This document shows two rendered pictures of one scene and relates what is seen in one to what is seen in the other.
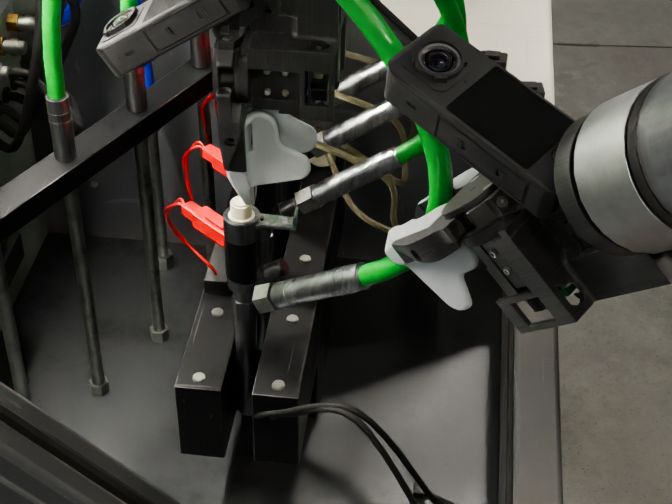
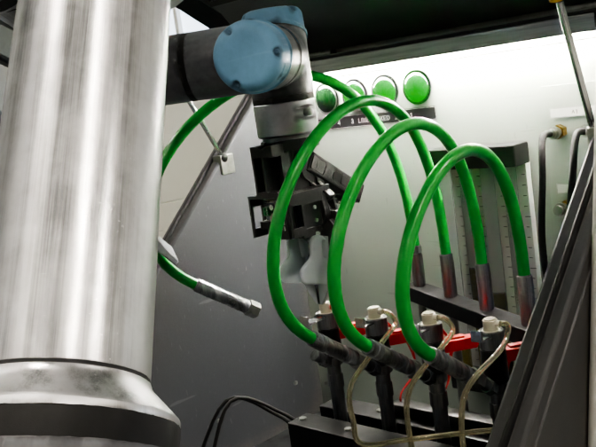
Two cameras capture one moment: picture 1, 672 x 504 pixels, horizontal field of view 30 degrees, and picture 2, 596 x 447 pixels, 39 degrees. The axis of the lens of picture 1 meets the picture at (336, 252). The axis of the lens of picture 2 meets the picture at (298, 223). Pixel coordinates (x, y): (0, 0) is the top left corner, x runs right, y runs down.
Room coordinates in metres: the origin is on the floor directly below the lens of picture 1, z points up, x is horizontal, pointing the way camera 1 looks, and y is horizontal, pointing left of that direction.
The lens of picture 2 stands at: (1.39, -0.75, 1.40)
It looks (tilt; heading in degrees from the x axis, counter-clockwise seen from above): 9 degrees down; 129
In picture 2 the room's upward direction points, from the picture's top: 8 degrees counter-clockwise
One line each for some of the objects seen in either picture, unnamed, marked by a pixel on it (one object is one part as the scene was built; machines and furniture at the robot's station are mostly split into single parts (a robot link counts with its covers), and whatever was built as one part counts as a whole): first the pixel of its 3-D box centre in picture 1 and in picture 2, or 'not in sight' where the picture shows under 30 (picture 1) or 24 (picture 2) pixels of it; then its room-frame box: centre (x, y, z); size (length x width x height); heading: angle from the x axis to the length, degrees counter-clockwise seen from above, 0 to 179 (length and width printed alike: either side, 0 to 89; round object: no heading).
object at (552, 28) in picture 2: not in sight; (419, 51); (0.77, 0.33, 1.43); 0.54 x 0.03 x 0.02; 174
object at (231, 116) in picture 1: (235, 111); not in sight; (0.72, 0.07, 1.22); 0.05 x 0.02 x 0.09; 174
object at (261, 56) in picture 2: not in sight; (243, 58); (0.77, -0.05, 1.44); 0.11 x 0.11 x 0.08; 28
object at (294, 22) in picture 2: not in sight; (277, 56); (0.74, 0.05, 1.44); 0.09 x 0.08 x 0.11; 118
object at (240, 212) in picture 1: (241, 214); (327, 312); (0.74, 0.07, 1.12); 0.02 x 0.02 x 0.03
